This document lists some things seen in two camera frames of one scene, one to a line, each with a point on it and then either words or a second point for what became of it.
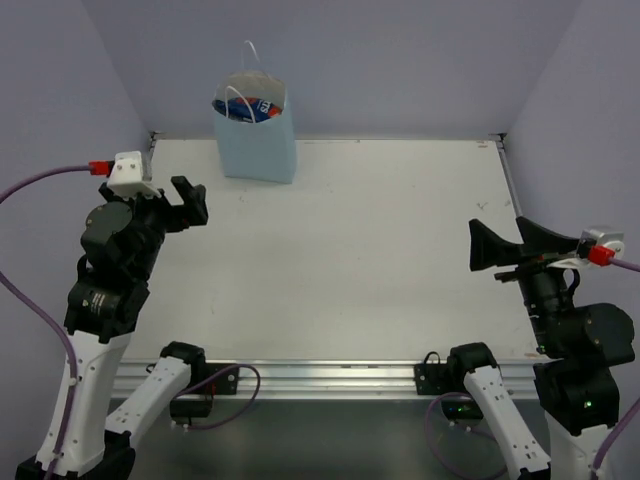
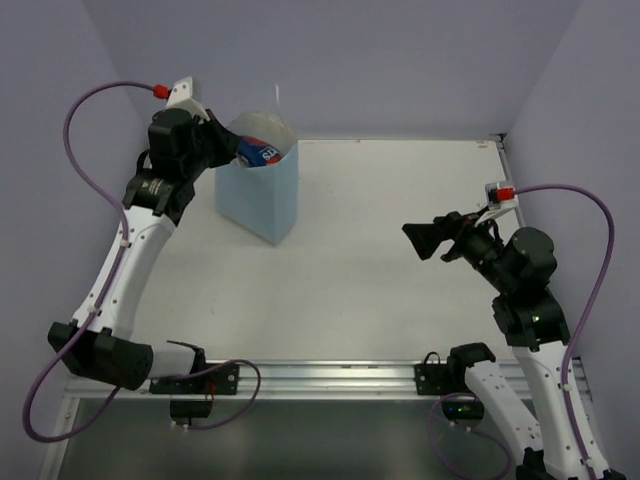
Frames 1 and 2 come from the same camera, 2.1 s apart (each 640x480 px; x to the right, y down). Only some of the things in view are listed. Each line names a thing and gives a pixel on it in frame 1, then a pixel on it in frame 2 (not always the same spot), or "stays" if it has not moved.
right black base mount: (431, 379) stays
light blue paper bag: (263, 150) → (263, 199)
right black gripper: (489, 248) → (427, 237)
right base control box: (460, 408) stays
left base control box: (191, 408) stays
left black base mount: (226, 383) stays
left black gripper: (163, 210) → (214, 141)
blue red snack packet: (238, 109) → (257, 152)
